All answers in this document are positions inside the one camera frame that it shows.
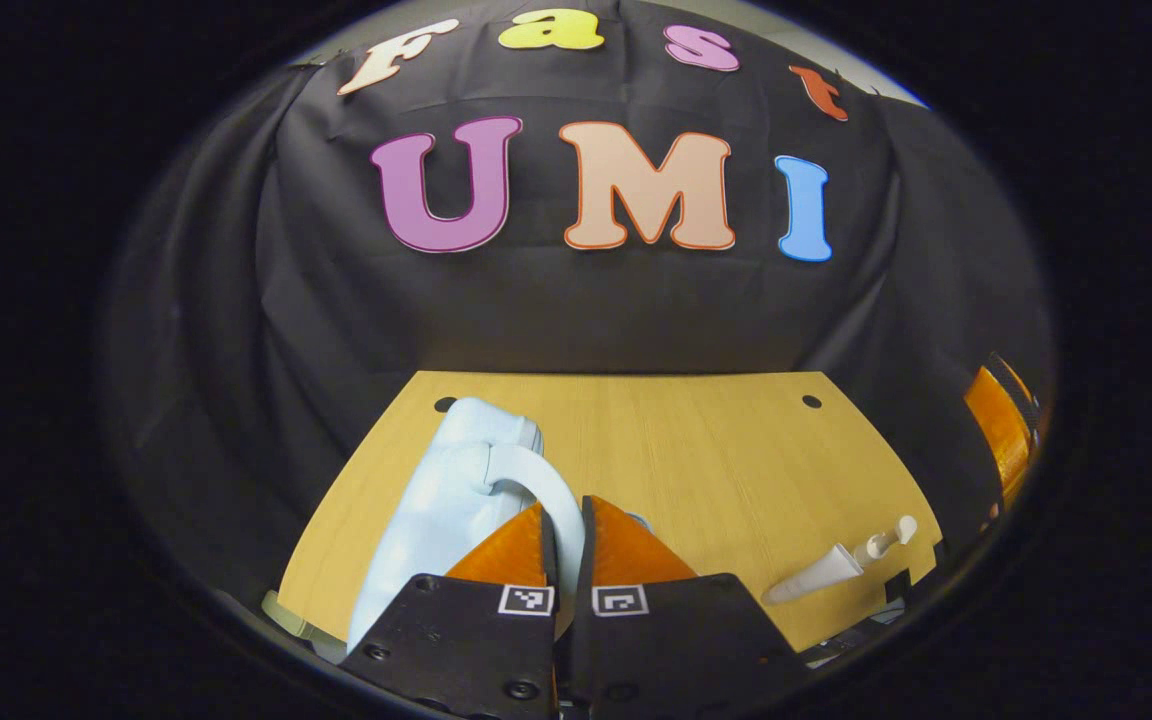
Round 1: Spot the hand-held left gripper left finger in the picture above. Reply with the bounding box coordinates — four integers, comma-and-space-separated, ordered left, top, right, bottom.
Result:
341, 503, 559, 720

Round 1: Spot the pale cream rounded object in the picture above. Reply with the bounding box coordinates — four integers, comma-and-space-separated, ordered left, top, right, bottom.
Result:
261, 590, 349, 663

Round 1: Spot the white skin care tube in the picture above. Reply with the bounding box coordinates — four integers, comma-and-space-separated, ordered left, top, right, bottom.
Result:
766, 545, 865, 606

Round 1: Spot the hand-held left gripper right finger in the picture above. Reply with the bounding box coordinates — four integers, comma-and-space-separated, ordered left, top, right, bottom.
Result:
574, 495, 809, 720

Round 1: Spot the black backdrop cloth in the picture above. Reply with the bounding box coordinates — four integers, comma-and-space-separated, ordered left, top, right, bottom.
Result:
101, 0, 1055, 641

